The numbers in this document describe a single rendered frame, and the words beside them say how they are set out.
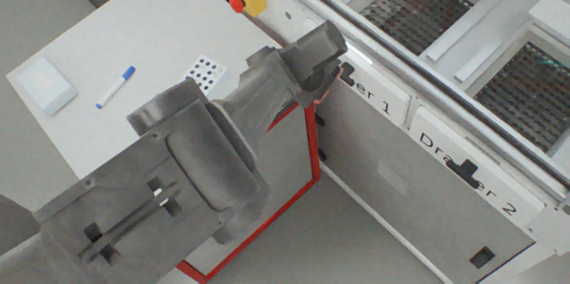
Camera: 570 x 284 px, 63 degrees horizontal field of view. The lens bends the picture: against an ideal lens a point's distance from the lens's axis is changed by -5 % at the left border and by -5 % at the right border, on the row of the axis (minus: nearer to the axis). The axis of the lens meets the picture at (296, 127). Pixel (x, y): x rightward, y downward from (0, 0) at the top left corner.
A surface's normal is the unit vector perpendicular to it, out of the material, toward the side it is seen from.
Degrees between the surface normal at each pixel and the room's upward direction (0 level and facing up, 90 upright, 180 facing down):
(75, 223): 37
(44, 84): 0
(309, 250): 0
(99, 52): 0
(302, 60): 49
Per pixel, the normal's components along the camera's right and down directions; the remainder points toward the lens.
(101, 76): -0.07, -0.46
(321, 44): -0.20, 0.31
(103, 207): 0.49, -0.17
